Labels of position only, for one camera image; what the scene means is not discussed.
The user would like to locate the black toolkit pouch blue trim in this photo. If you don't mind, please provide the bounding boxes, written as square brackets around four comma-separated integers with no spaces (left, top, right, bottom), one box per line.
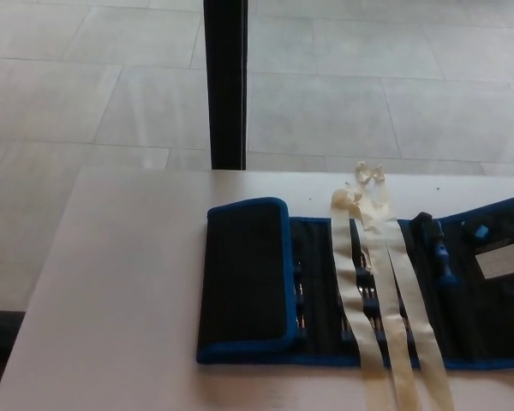
[195,194,514,372]

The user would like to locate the black vertical post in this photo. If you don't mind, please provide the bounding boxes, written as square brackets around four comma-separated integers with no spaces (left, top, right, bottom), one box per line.
[202,0,249,171]

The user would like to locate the black and blue screwdriver handle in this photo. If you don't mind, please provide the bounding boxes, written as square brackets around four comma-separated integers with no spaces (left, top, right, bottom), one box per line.
[411,211,460,293]

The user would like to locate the white label card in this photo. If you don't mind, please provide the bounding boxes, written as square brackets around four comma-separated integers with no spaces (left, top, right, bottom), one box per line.
[476,252,514,282]

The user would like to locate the cream masking tape strip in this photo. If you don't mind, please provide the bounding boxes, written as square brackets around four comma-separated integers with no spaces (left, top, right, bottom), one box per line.
[369,164,456,411]
[330,188,390,411]
[352,161,421,411]

